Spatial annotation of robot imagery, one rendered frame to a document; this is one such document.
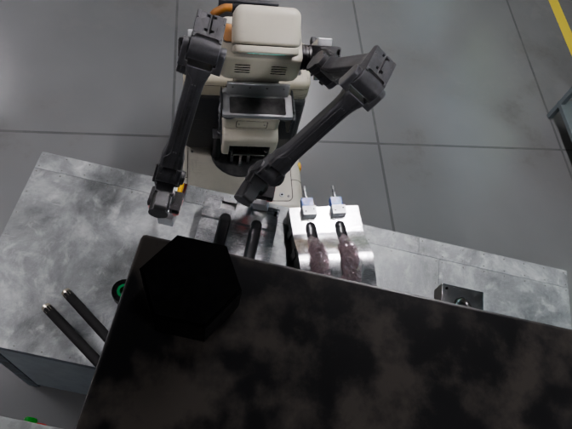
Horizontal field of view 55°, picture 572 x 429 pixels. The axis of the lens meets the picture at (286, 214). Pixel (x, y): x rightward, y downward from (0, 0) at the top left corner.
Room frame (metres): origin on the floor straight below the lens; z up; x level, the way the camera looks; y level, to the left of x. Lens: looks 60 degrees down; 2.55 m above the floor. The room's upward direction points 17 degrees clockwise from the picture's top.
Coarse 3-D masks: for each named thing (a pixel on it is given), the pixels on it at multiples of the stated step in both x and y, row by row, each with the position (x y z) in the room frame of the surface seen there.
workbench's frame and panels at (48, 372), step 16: (0, 352) 0.28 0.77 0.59; (16, 352) 0.27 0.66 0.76; (16, 368) 0.28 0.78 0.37; (32, 368) 0.29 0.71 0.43; (48, 368) 0.30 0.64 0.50; (64, 368) 0.30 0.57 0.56; (80, 368) 0.31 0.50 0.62; (32, 384) 0.28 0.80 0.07; (48, 384) 0.29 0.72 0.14; (64, 384) 0.30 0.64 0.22; (80, 384) 0.30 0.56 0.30
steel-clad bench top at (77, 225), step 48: (48, 192) 0.80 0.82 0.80; (96, 192) 0.86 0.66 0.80; (144, 192) 0.91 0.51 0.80; (192, 192) 0.97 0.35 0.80; (0, 240) 0.59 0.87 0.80; (48, 240) 0.64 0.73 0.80; (96, 240) 0.69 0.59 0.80; (384, 240) 1.02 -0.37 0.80; (432, 240) 1.09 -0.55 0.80; (0, 288) 0.44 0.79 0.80; (48, 288) 0.48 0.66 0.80; (96, 288) 0.53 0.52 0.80; (432, 288) 0.89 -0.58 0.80; (480, 288) 0.95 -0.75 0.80; (528, 288) 1.01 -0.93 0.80; (0, 336) 0.30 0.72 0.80; (48, 336) 0.34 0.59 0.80; (96, 336) 0.38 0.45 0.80
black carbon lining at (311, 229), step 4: (308, 224) 0.96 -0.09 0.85; (312, 224) 0.97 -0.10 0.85; (336, 224) 1.00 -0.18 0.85; (340, 224) 1.00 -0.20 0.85; (344, 224) 1.01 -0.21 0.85; (308, 228) 0.95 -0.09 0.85; (312, 228) 0.95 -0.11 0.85; (316, 228) 0.95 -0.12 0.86; (336, 228) 0.98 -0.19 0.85; (340, 228) 0.99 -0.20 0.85; (344, 228) 0.99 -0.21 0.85; (308, 232) 0.93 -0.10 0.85; (312, 232) 0.94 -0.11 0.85; (316, 232) 0.94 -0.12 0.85; (336, 232) 0.96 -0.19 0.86; (340, 232) 0.97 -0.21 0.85; (344, 232) 0.97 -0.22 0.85; (308, 236) 0.92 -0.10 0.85; (316, 236) 0.93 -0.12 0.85
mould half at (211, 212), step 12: (204, 204) 0.89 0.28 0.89; (216, 204) 0.91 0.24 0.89; (240, 204) 0.94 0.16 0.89; (252, 204) 0.95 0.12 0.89; (204, 216) 0.85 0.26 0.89; (216, 216) 0.86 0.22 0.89; (240, 216) 0.89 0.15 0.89; (252, 216) 0.90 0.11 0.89; (276, 216) 0.93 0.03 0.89; (204, 228) 0.81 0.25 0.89; (216, 228) 0.82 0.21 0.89; (240, 228) 0.85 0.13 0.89; (264, 228) 0.87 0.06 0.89; (276, 228) 0.89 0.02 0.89; (204, 240) 0.77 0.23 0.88; (228, 240) 0.79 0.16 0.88; (240, 240) 0.81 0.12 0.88; (264, 240) 0.83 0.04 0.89; (240, 252) 0.77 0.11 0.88; (264, 252) 0.79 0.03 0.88
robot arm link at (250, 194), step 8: (256, 168) 0.88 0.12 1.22; (256, 176) 0.88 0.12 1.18; (248, 184) 0.86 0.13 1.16; (256, 184) 0.86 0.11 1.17; (264, 184) 0.87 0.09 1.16; (280, 184) 0.87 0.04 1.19; (240, 192) 0.83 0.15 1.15; (248, 192) 0.83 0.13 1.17; (256, 192) 0.84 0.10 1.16; (240, 200) 0.82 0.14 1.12; (248, 200) 0.81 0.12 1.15
